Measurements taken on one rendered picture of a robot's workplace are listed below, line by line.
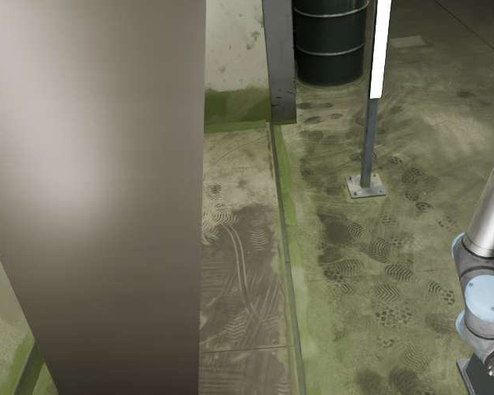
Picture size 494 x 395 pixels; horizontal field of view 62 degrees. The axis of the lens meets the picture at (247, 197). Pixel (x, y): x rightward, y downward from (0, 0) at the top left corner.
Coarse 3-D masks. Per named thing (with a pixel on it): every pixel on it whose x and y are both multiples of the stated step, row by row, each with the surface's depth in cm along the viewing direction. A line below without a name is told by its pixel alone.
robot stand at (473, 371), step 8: (464, 360) 161; (472, 360) 150; (480, 360) 144; (464, 368) 158; (472, 368) 151; (480, 368) 145; (464, 376) 157; (472, 376) 152; (480, 376) 145; (488, 376) 140; (464, 384) 156; (472, 384) 152; (480, 384) 146; (488, 384) 140; (472, 392) 152; (480, 392) 147; (488, 392) 141
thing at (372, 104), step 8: (368, 88) 207; (368, 104) 210; (376, 104) 209; (368, 112) 212; (376, 112) 212; (368, 120) 215; (368, 128) 218; (368, 136) 221; (368, 144) 224; (368, 152) 228; (368, 160) 231; (368, 168) 235; (368, 176) 239; (368, 184) 243
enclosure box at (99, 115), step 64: (0, 0) 46; (64, 0) 47; (128, 0) 48; (192, 0) 49; (0, 64) 51; (64, 64) 52; (128, 64) 53; (192, 64) 54; (0, 128) 56; (64, 128) 57; (128, 128) 58; (192, 128) 60; (0, 192) 63; (64, 192) 64; (128, 192) 66; (192, 192) 67; (0, 256) 71; (64, 256) 73; (128, 256) 75; (192, 256) 77; (64, 320) 85; (128, 320) 87; (192, 320) 90; (64, 384) 101; (128, 384) 105; (192, 384) 108
